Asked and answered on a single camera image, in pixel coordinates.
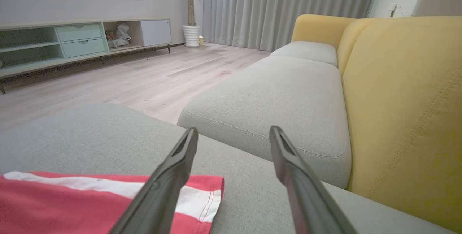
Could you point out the white wall socket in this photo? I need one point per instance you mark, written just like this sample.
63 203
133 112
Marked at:
392 9

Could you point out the yellow sofa backrest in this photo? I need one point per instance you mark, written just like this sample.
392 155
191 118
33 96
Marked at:
404 100

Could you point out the small grey sofa seat cushion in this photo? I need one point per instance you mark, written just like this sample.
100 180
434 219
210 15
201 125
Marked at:
306 51

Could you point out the yellow sofa armrest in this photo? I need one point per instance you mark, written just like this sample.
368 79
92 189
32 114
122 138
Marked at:
317 28

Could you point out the white ribbed plant pot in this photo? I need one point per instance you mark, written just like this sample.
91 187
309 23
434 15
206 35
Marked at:
191 36

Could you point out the white plush toy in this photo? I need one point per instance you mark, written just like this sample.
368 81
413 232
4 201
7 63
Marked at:
121 35

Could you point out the mint white TV cabinet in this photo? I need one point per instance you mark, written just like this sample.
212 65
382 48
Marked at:
43 46

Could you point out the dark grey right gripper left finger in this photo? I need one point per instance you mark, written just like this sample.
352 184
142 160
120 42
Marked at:
162 187

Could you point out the red white jersey shirt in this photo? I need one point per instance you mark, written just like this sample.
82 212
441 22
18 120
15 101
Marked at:
54 208

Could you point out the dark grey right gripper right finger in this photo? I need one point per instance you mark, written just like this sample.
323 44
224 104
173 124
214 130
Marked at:
303 194

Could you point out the grey pleated curtain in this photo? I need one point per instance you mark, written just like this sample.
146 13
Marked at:
281 6

